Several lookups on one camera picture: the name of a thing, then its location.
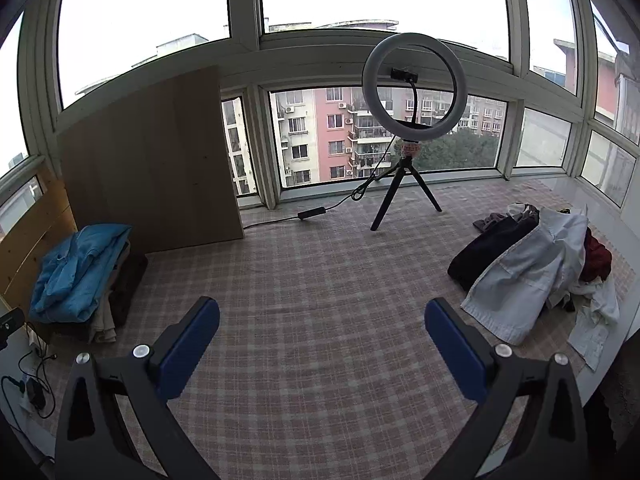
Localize grey garment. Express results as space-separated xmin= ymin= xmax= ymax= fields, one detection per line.
xmin=473 ymin=212 xmax=506 ymax=233

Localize black charger cables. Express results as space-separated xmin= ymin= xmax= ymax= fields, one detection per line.
xmin=0 ymin=324 xmax=59 ymax=421

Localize wooden board panel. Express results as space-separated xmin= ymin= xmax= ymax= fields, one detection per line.
xmin=58 ymin=67 xmax=243 ymax=252

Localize white cloth pieces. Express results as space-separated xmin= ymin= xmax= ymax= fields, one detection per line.
xmin=568 ymin=275 xmax=620 ymax=372

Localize blue jacket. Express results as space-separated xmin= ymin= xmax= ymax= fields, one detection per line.
xmin=29 ymin=223 xmax=131 ymax=324

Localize white shirt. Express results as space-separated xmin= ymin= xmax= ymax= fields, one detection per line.
xmin=461 ymin=208 xmax=588 ymax=346

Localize plaid pink bed sheet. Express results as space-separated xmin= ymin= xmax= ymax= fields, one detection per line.
xmin=34 ymin=176 xmax=637 ymax=480

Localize white ring light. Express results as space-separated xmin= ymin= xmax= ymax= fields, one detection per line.
xmin=361 ymin=32 xmax=468 ymax=142

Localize wooden headboard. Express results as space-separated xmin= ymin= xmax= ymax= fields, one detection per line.
xmin=1 ymin=165 xmax=77 ymax=313

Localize dark red sweater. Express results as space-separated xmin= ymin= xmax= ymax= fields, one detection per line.
xmin=579 ymin=229 xmax=613 ymax=283

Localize black power cable with remote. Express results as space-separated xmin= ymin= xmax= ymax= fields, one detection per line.
xmin=242 ymin=134 xmax=399 ymax=231

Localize dark navy garment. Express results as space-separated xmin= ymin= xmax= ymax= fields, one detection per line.
xmin=447 ymin=212 xmax=539 ymax=292

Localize black tripod stand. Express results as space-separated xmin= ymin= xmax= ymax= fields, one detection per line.
xmin=369 ymin=153 xmax=444 ymax=232

